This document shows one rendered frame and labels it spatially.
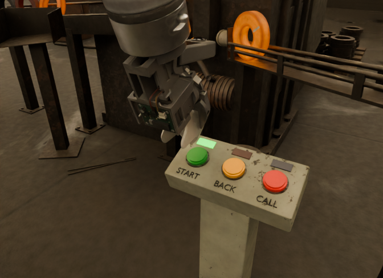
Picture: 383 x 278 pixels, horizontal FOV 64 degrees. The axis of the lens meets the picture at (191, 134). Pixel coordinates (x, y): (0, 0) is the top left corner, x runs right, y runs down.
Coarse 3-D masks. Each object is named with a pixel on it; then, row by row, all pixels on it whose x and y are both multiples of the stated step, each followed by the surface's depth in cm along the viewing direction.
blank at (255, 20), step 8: (240, 16) 100; (248, 16) 97; (256, 16) 94; (240, 24) 101; (248, 24) 98; (256, 24) 95; (264, 24) 94; (240, 32) 102; (256, 32) 95; (264, 32) 94; (240, 40) 103; (256, 40) 96; (264, 40) 95; (240, 48) 104; (264, 48) 97; (240, 56) 105; (248, 56) 101
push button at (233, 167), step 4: (228, 160) 56; (232, 160) 56; (236, 160) 56; (240, 160) 56; (224, 164) 56; (228, 164) 55; (232, 164) 55; (236, 164) 55; (240, 164) 55; (244, 164) 55; (224, 168) 55; (228, 168) 55; (232, 168) 55; (236, 168) 55; (240, 168) 54; (244, 168) 55; (224, 172) 55; (228, 172) 54; (232, 172) 54; (236, 172) 54; (240, 172) 54; (244, 172) 55; (228, 176) 55; (232, 176) 54; (236, 176) 54; (240, 176) 54
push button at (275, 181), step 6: (264, 174) 53; (270, 174) 53; (276, 174) 52; (282, 174) 52; (264, 180) 52; (270, 180) 52; (276, 180) 52; (282, 180) 51; (264, 186) 52; (270, 186) 51; (276, 186) 51; (282, 186) 51
